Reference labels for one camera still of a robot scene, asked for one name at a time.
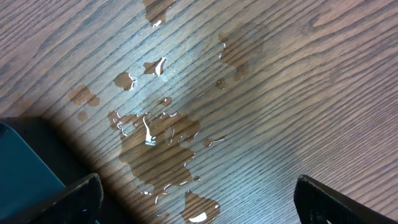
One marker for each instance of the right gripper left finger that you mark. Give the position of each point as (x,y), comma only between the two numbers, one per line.
(79,202)

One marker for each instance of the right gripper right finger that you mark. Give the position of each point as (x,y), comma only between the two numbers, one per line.
(316,202)

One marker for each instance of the black water tray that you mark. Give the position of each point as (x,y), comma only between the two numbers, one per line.
(36,165)

